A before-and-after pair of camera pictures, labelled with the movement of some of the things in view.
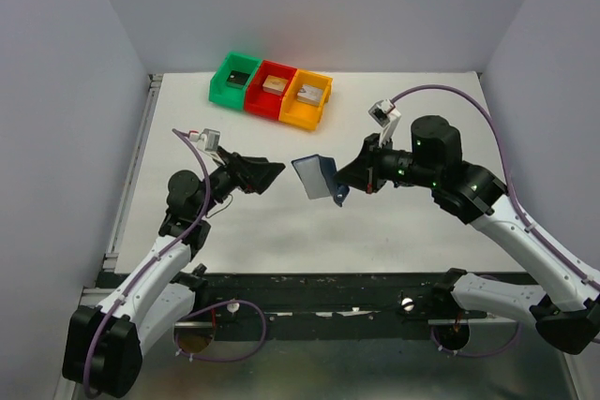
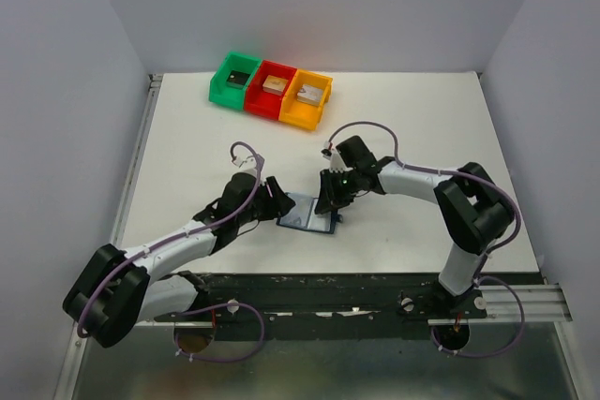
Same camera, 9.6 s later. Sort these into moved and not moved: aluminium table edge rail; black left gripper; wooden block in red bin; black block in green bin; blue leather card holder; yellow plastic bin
Moved: blue leather card holder; black left gripper
Not moved: wooden block in red bin; black block in green bin; yellow plastic bin; aluminium table edge rail
